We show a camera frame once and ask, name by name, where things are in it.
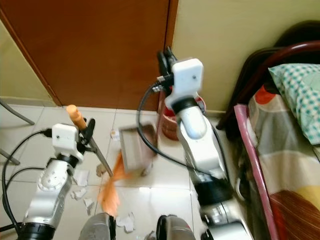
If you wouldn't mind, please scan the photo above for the grey dustpan with red handle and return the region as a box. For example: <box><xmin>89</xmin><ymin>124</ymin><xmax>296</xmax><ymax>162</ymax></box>
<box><xmin>118</xmin><ymin>92</ymin><xmax>169</xmax><ymax>175</ymax></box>

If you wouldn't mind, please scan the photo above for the orange broom with metal stick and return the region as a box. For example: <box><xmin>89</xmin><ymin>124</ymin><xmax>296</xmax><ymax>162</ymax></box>
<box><xmin>66</xmin><ymin>104</ymin><xmax>129</xmax><ymax>217</ymax></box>

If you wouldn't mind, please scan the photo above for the red plastic bucket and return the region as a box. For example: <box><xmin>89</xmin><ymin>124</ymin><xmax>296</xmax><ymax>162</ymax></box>
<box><xmin>159</xmin><ymin>94</ymin><xmax>207</xmax><ymax>142</ymax></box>

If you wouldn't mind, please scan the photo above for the brown wooden door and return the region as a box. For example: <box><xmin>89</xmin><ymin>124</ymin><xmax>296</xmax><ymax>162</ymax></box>
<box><xmin>0</xmin><ymin>0</ymin><xmax>179</xmax><ymax>110</ymax></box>

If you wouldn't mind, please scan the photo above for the grey metal chair leg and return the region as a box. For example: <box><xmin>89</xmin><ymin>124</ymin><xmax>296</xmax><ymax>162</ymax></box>
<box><xmin>0</xmin><ymin>99</ymin><xmax>34</xmax><ymax>167</ymax></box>

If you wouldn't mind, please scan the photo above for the grey robot left leg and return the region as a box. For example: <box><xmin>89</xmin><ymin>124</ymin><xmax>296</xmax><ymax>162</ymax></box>
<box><xmin>90</xmin><ymin>212</ymin><xmax>119</xmax><ymax>240</ymax></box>

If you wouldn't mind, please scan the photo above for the grey robot leg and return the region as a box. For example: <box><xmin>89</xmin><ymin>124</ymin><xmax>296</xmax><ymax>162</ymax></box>
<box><xmin>155</xmin><ymin>213</ymin><xmax>192</xmax><ymax>240</ymax></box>
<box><xmin>90</xmin><ymin>212</ymin><xmax>119</xmax><ymax>240</ymax></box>

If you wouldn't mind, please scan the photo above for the dark red bed headboard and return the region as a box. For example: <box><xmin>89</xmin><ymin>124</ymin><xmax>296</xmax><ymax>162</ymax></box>
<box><xmin>224</xmin><ymin>20</ymin><xmax>320</xmax><ymax>142</ymax></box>

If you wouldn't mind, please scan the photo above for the grey robot right leg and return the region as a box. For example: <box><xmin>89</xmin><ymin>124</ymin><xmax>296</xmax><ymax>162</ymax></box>
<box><xmin>155</xmin><ymin>213</ymin><xmax>192</xmax><ymax>240</ymax></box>

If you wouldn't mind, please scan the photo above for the green checked pillow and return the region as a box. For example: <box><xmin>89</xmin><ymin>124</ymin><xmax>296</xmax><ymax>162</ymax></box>
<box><xmin>268</xmin><ymin>63</ymin><xmax>320</xmax><ymax>147</ymax></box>

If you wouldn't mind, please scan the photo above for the bed with colourful patterned sheet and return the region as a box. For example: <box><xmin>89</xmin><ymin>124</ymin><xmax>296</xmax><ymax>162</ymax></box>
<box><xmin>232</xmin><ymin>84</ymin><xmax>320</xmax><ymax>240</ymax></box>

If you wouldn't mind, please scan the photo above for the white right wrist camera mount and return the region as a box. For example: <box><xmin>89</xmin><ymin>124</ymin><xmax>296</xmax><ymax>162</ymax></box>
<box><xmin>162</xmin><ymin>58</ymin><xmax>205</xmax><ymax>112</ymax></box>

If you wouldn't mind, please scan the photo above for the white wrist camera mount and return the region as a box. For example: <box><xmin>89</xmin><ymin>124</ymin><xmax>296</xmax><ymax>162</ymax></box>
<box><xmin>162</xmin><ymin>58</ymin><xmax>205</xmax><ymax>112</ymax></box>
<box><xmin>50</xmin><ymin>123</ymin><xmax>86</xmax><ymax>162</ymax></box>

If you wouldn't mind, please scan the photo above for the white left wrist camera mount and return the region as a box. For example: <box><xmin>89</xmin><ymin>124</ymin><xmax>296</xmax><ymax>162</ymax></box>
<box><xmin>50</xmin><ymin>123</ymin><xmax>86</xmax><ymax>162</ymax></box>

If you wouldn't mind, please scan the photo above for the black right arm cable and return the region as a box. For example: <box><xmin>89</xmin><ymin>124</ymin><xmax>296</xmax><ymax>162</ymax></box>
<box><xmin>137</xmin><ymin>82</ymin><xmax>220</xmax><ymax>177</ymax></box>

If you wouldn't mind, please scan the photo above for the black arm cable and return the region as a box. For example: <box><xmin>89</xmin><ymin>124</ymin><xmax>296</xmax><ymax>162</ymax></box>
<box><xmin>0</xmin><ymin>128</ymin><xmax>55</xmax><ymax>237</ymax></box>
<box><xmin>137</xmin><ymin>82</ymin><xmax>220</xmax><ymax>177</ymax></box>

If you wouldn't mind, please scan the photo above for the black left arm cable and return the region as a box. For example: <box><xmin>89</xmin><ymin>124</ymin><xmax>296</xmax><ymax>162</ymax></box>
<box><xmin>0</xmin><ymin>128</ymin><xmax>55</xmax><ymax>237</ymax></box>

